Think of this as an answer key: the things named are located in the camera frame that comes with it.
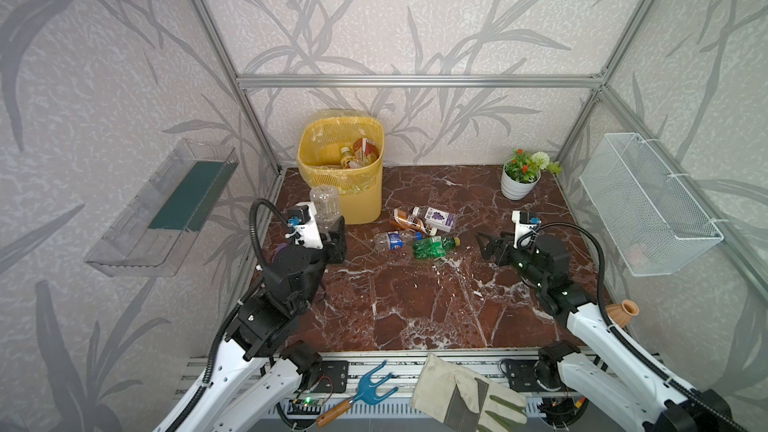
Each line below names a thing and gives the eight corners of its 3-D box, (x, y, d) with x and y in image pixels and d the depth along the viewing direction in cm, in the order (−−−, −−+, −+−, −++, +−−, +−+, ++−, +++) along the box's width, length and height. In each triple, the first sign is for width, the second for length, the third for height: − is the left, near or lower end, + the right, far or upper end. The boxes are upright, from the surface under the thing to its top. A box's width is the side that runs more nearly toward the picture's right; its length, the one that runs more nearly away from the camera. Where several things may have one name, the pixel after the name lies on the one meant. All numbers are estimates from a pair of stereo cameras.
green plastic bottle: (412, 258, 96) (412, 254, 94) (412, 240, 100) (412, 236, 98) (460, 258, 96) (462, 254, 94) (458, 240, 100) (459, 236, 98)
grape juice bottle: (409, 222, 106) (410, 216, 103) (416, 208, 110) (416, 202, 107) (451, 235, 102) (452, 229, 99) (456, 220, 106) (457, 214, 103)
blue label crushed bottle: (377, 256, 98) (376, 249, 94) (373, 240, 102) (372, 233, 98) (423, 245, 100) (423, 238, 97) (418, 230, 104) (418, 223, 101)
